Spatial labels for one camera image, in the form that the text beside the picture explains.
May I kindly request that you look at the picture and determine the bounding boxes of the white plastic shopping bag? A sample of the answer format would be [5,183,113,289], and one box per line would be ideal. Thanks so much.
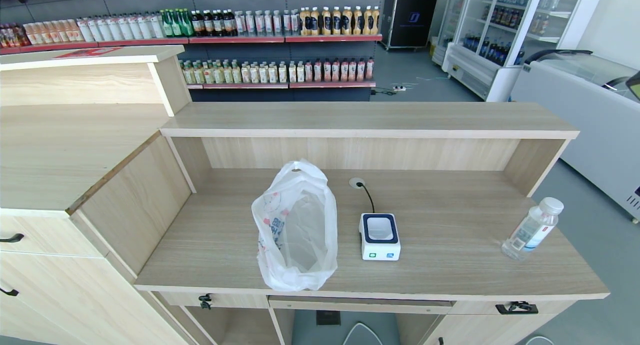
[251,159,339,292]

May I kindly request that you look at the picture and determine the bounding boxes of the white barcode scanner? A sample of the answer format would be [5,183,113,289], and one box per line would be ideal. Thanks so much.
[358,212,402,262]

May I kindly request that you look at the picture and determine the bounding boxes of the row of bottles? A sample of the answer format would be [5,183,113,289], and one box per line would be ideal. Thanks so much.
[0,5,381,49]
[179,57,375,85]

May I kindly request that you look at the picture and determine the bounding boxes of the black shop shelf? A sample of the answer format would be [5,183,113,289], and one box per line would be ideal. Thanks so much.
[0,0,385,103]

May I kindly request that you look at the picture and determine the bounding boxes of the wooden counter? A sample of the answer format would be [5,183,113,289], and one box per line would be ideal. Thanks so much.
[0,45,611,345]

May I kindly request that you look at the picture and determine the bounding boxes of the wooden drawer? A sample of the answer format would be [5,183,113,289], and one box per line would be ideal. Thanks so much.
[159,291,270,310]
[0,214,105,259]
[448,300,577,316]

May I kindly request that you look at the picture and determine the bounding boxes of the black flight case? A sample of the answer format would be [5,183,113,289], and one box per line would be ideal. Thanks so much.
[378,0,441,52]

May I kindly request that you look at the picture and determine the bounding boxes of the glass door drinks fridge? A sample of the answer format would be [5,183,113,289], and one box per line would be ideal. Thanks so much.
[431,0,608,103]

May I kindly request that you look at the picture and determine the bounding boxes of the clear water bottle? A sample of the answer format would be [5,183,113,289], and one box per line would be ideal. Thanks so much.
[501,197,565,262]

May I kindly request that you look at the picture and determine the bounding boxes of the wooden cabinet door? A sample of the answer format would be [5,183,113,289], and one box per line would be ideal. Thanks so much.
[0,251,191,345]
[421,313,561,345]

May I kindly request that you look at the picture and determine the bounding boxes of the white chest freezer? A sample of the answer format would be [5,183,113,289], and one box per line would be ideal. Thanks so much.
[510,49,640,224]

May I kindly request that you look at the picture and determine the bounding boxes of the black cable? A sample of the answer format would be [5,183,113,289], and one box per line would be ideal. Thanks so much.
[355,182,376,214]

